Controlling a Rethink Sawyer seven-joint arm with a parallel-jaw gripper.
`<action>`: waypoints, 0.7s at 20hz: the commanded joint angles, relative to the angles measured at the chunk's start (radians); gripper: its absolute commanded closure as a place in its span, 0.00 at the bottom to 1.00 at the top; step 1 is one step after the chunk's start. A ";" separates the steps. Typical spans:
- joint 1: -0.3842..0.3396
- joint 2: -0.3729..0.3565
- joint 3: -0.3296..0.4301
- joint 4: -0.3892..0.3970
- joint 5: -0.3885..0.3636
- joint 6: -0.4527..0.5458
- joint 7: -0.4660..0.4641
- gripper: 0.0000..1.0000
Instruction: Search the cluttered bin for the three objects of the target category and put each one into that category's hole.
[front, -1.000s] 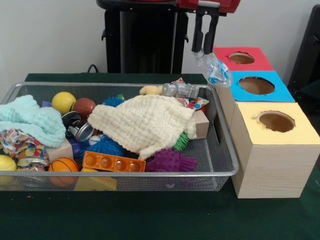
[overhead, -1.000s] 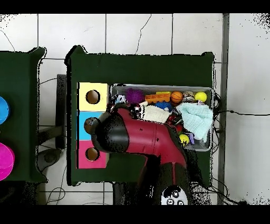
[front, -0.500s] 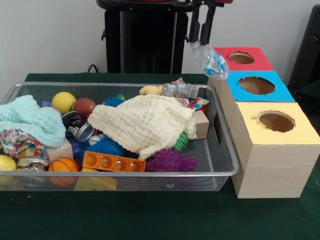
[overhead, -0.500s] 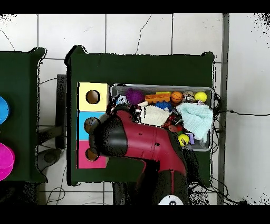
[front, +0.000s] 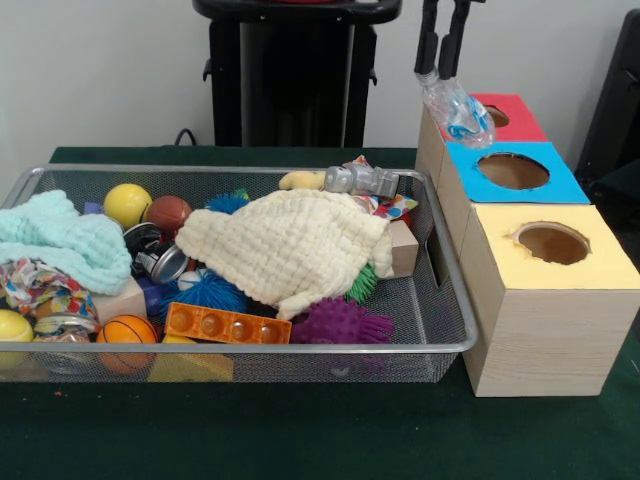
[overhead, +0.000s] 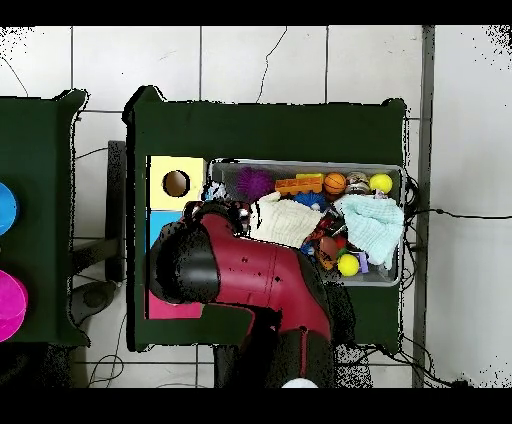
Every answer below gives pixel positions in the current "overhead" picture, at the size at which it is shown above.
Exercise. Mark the light blue knitted cloth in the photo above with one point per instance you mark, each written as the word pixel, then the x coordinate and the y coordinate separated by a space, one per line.
pixel 376 224

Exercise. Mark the large blue spiky ball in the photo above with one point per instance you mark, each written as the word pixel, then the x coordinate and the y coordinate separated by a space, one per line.
pixel 310 198

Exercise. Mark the brown toy football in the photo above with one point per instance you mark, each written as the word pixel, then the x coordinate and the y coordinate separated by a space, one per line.
pixel 328 248

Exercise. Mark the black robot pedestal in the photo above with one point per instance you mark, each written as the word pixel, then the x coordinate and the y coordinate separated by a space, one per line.
pixel 224 368

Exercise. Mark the purple spiky toy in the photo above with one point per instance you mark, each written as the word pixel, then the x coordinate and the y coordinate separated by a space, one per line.
pixel 254 183

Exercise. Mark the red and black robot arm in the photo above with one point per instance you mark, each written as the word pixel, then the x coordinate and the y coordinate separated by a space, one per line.
pixel 260 272

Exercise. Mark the orange toy basketball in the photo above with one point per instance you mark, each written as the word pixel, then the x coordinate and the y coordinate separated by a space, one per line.
pixel 334 183

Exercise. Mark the dark green table cloth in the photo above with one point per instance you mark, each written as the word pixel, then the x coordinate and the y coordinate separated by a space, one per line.
pixel 260 132
pixel 40 140

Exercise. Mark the magenta round container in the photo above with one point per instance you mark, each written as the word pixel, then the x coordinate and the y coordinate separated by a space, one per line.
pixel 11 304

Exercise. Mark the yellow foam ball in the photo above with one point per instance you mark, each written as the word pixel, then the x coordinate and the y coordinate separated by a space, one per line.
pixel 348 264
pixel 380 184

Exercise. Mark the cream knitted cloth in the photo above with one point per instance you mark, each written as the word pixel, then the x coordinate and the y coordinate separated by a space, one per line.
pixel 286 222

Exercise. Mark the clear plastic wrapper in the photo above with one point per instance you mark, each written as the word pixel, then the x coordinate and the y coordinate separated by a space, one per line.
pixel 214 191

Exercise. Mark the wooden box with three holes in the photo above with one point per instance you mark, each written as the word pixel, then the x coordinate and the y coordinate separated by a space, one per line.
pixel 156 198

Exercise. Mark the blue round container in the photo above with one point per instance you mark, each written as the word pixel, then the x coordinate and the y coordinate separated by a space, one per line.
pixel 7 208

